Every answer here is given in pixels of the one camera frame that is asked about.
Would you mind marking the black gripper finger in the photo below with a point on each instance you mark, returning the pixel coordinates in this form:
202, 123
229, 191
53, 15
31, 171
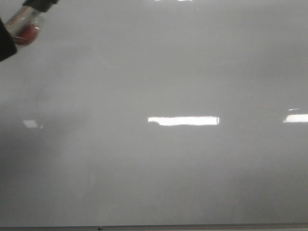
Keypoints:
7, 44
40, 5

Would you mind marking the white black whiteboard marker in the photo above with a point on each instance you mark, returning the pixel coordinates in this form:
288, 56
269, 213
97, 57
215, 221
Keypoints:
19, 20

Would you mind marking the clear tape with red disc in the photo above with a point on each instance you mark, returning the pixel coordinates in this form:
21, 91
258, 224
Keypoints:
29, 33

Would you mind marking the white whiteboard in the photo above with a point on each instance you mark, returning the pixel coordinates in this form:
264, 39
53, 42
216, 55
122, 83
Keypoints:
145, 112

